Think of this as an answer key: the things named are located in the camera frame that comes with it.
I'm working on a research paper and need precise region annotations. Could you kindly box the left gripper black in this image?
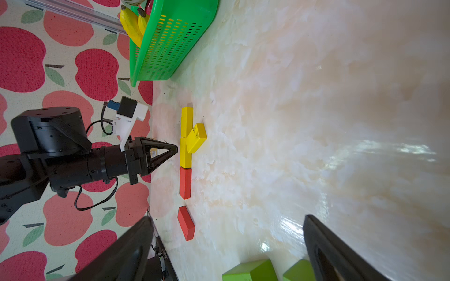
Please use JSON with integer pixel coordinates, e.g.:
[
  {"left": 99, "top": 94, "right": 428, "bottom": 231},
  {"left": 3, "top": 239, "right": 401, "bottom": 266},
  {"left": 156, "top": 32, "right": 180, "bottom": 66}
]
[{"left": 125, "top": 136, "right": 178, "bottom": 185}]

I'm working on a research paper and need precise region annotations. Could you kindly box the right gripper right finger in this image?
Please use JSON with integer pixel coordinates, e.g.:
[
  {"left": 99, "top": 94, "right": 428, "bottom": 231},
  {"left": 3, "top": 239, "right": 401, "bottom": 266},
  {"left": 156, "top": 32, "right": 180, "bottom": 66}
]
[{"left": 303, "top": 214, "right": 388, "bottom": 281}]

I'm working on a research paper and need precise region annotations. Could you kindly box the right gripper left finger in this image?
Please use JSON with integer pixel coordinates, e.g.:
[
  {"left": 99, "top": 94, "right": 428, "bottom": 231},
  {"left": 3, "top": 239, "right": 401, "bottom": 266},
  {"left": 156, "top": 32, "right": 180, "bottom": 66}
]
[{"left": 70, "top": 216, "right": 154, "bottom": 281}]

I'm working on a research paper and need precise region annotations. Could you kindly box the yellow block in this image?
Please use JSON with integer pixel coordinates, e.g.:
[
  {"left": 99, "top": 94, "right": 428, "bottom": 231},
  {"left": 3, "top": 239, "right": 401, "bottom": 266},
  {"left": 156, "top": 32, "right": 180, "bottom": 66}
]
[
  {"left": 186, "top": 123, "right": 207, "bottom": 153},
  {"left": 180, "top": 137, "right": 192, "bottom": 169},
  {"left": 181, "top": 107, "right": 193, "bottom": 138}
]

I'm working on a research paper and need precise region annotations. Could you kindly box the red block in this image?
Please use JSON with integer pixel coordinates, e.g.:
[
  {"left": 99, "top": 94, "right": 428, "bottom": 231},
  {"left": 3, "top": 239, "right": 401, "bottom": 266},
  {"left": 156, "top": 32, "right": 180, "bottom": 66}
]
[
  {"left": 178, "top": 206, "right": 196, "bottom": 241},
  {"left": 179, "top": 167, "right": 192, "bottom": 200}
]

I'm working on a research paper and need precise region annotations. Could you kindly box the green block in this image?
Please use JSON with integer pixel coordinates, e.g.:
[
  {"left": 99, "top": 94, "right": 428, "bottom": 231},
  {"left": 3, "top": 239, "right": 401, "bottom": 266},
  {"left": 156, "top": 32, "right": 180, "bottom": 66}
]
[
  {"left": 282, "top": 259, "right": 316, "bottom": 281},
  {"left": 222, "top": 259, "right": 278, "bottom": 281}
]

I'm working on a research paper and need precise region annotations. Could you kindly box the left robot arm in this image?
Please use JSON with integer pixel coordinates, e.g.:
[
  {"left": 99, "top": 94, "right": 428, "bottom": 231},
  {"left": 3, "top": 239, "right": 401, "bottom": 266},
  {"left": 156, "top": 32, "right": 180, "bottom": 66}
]
[{"left": 1, "top": 107, "right": 178, "bottom": 224}]

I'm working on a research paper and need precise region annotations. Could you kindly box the green plastic basket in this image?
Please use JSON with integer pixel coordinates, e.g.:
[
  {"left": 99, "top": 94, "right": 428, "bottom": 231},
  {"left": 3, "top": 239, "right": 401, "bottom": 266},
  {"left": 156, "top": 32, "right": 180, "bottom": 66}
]
[{"left": 130, "top": 0, "right": 220, "bottom": 87}]

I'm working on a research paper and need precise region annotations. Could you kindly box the yellow banana bunch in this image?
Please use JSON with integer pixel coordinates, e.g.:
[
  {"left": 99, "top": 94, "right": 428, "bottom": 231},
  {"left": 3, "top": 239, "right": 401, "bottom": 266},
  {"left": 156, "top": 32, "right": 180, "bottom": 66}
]
[{"left": 120, "top": 5, "right": 150, "bottom": 48}]

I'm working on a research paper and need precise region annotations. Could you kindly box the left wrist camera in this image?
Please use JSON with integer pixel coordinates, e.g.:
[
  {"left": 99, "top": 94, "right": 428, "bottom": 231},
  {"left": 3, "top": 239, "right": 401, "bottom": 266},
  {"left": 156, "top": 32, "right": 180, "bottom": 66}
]
[{"left": 104, "top": 96, "right": 148, "bottom": 152}]

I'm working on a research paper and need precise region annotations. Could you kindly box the left aluminium post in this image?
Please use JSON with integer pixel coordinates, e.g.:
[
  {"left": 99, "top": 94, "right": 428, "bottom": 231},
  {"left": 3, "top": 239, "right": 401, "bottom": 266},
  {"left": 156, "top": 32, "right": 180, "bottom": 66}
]
[{"left": 23, "top": 0, "right": 127, "bottom": 35}]

